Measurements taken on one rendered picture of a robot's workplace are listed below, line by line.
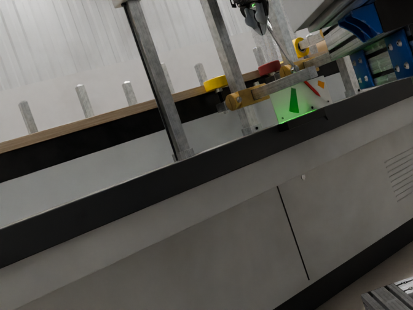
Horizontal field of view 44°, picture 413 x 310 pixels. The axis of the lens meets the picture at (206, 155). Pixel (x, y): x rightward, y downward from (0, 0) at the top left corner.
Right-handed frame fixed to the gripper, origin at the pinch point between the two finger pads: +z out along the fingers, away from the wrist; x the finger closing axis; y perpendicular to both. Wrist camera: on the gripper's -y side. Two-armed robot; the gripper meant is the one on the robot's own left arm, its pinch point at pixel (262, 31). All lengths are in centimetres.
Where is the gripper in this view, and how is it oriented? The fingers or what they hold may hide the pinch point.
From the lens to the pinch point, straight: 158.0
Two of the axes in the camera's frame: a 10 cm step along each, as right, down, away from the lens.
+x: 7.7, -2.4, -5.9
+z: 3.2, 9.5, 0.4
